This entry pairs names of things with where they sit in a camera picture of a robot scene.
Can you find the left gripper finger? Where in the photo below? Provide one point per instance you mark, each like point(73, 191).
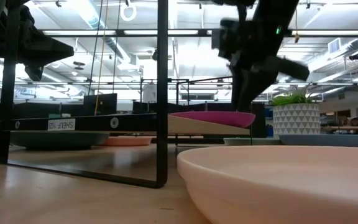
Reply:
point(35, 72)
point(48, 51)

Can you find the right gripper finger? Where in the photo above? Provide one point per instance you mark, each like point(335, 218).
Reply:
point(244, 90)
point(287, 68)

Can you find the magenta plastic plate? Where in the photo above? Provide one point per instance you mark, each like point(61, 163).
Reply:
point(216, 118)

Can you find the pale green plastic plate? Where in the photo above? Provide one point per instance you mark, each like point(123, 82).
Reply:
point(247, 142)

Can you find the dark teal plastic plate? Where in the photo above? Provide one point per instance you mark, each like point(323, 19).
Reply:
point(57, 140)

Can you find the peach plastic plate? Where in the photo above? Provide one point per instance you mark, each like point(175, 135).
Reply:
point(275, 186)

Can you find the orange plastic plate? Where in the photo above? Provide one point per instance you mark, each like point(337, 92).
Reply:
point(126, 141)

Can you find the white shelf label sticker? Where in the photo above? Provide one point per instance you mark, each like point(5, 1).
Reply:
point(61, 124)

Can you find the black metal wooden shelf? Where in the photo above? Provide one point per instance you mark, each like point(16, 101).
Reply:
point(162, 93)

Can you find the green potted plant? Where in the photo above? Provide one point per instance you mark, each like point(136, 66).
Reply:
point(291, 99)

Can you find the white triangle-patterned plant pot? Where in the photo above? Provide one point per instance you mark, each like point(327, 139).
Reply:
point(296, 121)

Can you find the black hanging spotlight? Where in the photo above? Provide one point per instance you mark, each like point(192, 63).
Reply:
point(356, 56)
point(154, 55)

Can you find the black computer monitor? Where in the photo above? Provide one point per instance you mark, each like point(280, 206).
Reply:
point(104, 104)

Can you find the wooden background desk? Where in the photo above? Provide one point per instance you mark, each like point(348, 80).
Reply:
point(353, 127)

